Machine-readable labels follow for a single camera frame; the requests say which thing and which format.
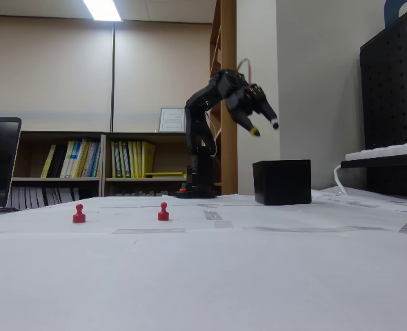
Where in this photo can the red pawn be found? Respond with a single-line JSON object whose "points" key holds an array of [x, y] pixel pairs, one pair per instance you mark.
{"points": [[79, 217], [163, 216]]}

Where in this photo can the white paper table cover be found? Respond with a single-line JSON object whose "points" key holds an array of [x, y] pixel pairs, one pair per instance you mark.
{"points": [[203, 276]]}

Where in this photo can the slanted yellow book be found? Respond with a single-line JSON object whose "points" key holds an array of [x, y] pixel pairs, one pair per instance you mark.
{"points": [[48, 162]]}

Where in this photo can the yellow flat folder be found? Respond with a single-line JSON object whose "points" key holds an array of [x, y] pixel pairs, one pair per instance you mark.
{"points": [[162, 173]]}

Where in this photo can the black folder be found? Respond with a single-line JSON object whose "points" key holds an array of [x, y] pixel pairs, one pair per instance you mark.
{"points": [[57, 162]]}

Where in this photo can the white power strip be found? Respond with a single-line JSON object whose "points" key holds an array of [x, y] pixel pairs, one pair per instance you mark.
{"points": [[389, 149]]}

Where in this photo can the white archive binders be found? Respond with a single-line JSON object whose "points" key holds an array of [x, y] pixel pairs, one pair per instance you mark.
{"points": [[45, 197]]}

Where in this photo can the tall wooden bookshelf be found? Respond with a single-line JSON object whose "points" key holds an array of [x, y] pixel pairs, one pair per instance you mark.
{"points": [[228, 41]]}

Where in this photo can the black wall conduit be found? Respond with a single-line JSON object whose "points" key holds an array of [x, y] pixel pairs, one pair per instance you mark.
{"points": [[112, 76]]}

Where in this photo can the black open box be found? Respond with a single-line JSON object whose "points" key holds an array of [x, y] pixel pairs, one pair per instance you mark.
{"points": [[283, 182]]}

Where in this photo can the blue rounded object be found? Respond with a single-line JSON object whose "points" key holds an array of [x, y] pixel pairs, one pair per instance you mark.
{"points": [[391, 12]]}

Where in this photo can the black perforated pegboard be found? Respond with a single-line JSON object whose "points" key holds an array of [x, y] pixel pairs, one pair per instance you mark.
{"points": [[393, 103]]}

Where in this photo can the black pegboard shelf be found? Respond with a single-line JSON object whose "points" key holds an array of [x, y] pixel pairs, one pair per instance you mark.
{"points": [[379, 162]]}

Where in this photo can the ceiling light panel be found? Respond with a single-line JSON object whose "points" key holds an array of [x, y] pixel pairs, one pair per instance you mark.
{"points": [[102, 9]]}

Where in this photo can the blue white binder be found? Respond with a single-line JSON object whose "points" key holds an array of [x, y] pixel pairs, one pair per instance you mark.
{"points": [[93, 160]]}

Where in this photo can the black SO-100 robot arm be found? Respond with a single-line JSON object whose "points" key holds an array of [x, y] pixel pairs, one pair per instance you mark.
{"points": [[196, 155]]}

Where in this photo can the framed white certificate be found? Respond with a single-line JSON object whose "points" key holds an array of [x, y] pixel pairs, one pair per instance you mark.
{"points": [[171, 120]]}

